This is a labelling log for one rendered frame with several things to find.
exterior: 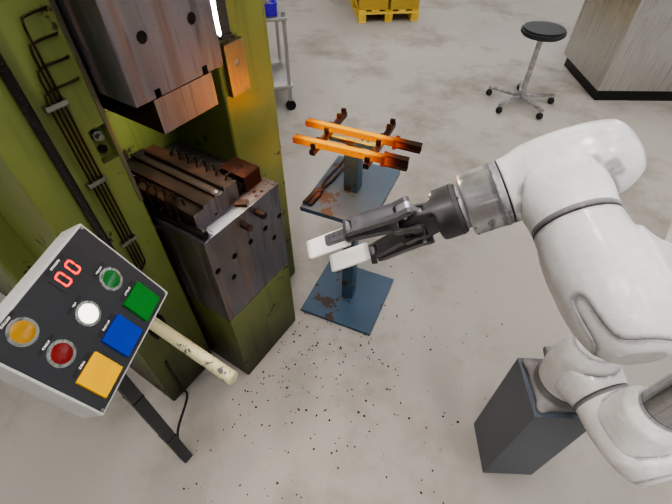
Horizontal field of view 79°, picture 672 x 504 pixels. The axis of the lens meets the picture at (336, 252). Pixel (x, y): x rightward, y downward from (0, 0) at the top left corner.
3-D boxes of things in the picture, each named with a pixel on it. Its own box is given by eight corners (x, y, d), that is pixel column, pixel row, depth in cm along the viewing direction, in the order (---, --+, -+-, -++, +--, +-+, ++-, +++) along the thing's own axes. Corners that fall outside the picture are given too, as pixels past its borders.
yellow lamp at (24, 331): (44, 333, 81) (32, 320, 78) (21, 350, 79) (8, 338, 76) (35, 325, 83) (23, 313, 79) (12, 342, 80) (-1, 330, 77)
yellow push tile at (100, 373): (123, 366, 94) (96, 350, 89) (106, 398, 89) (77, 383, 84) (119, 367, 95) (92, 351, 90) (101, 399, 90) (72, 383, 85)
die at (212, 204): (239, 198, 145) (235, 178, 139) (198, 231, 134) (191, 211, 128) (159, 161, 161) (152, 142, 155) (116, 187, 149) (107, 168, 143)
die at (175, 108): (218, 104, 119) (211, 71, 112) (165, 134, 108) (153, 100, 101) (125, 70, 135) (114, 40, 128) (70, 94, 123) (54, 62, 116)
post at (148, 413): (193, 455, 172) (71, 307, 93) (185, 463, 170) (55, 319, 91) (186, 449, 174) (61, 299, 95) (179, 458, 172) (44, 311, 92)
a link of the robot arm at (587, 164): (487, 139, 53) (521, 225, 47) (622, 84, 48) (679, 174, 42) (498, 179, 62) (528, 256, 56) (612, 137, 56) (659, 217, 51)
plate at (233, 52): (250, 87, 145) (242, 36, 132) (233, 98, 140) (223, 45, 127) (246, 86, 145) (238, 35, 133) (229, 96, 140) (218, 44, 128)
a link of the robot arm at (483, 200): (518, 232, 57) (475, 246, 59) (497, 178, 61) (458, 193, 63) (512, 207, 50) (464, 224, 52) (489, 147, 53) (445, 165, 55)
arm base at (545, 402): (571, 351, 139) (578, 342, 135) (597, 416, 124) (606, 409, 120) (517, 349, 139) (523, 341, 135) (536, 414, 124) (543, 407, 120)
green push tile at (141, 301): (161, 297, 108) (138, 280, 104) (148, 321, 103) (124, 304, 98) (156, 298, 109) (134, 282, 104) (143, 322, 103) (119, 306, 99)
